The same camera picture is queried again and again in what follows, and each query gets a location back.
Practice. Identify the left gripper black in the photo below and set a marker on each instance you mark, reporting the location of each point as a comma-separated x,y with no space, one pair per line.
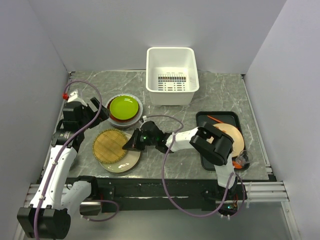
102,116

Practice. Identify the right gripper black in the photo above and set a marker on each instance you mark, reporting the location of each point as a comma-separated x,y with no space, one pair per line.
134,143

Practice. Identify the cream plate with branch motif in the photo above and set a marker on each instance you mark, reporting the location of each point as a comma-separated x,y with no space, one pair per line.
126,163

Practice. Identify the round woven bamboo mat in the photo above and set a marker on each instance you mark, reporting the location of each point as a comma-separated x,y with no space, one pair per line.
108,146

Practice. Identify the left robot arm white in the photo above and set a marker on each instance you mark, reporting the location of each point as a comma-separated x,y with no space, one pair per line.
49,213

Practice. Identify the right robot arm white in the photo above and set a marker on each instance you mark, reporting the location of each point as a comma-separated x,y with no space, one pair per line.
210,142

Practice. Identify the white plastic bin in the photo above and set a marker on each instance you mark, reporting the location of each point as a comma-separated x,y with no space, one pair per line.
171,75

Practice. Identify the red scalloped plate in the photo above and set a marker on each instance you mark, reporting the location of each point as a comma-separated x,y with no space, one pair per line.
112,117

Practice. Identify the pale grey large plate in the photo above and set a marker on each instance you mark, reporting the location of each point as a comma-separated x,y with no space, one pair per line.
124,110

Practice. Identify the lime green plate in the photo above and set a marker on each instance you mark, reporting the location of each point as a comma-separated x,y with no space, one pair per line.
124,107

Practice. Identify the orange chopstick upper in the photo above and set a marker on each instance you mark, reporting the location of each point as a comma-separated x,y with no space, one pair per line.
217,120

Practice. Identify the black rectangular tray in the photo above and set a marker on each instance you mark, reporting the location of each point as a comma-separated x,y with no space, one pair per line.
228,117

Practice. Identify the peach plate with bird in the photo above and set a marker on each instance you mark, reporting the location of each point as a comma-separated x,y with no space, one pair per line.
238,140

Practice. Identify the clear glass cup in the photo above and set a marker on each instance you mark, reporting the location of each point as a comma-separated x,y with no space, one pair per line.
244,158

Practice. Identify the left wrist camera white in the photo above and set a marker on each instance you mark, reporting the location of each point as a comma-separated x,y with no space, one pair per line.
75,95

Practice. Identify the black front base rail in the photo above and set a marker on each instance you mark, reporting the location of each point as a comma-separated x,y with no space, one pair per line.
130,194

